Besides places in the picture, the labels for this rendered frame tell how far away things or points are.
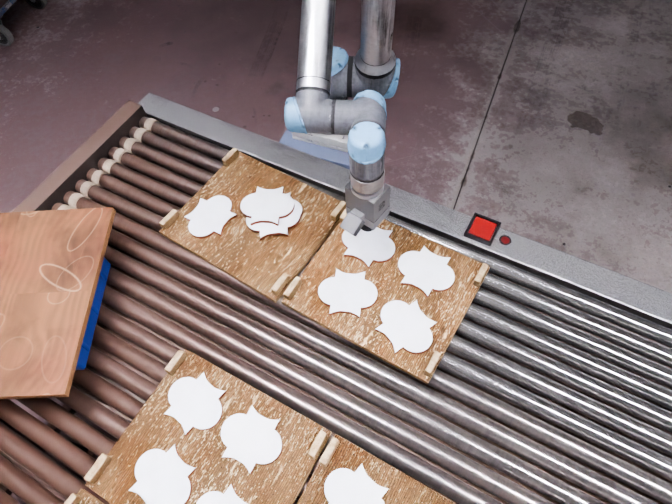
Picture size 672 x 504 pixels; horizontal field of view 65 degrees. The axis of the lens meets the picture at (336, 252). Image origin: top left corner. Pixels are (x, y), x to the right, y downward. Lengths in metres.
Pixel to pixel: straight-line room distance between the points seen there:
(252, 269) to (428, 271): 0.46
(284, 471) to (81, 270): 0.69
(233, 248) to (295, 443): 0.54
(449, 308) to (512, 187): 1.55
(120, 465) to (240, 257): 0.56
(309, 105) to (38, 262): 0.79
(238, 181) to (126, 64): 2.30
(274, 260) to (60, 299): 0.52
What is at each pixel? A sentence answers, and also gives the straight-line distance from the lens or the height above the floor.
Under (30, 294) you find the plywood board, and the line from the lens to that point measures 1.46.
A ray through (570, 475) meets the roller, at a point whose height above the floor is 0.91.
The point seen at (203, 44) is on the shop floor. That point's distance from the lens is 3.75.
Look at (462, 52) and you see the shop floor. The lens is 3.50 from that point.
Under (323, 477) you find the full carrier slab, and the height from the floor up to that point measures 0.94.
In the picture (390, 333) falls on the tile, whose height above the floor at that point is 0.95.
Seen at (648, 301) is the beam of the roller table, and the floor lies 0.91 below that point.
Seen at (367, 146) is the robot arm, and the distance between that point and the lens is 1.06.
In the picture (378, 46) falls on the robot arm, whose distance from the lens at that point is 1.49.
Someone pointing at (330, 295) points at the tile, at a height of 0.95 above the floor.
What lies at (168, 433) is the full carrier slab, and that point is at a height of 0.94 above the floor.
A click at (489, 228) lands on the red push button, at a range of 1.47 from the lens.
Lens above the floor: 2.11
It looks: 58 degrees down
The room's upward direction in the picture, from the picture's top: 7 degrees counter-clockwise
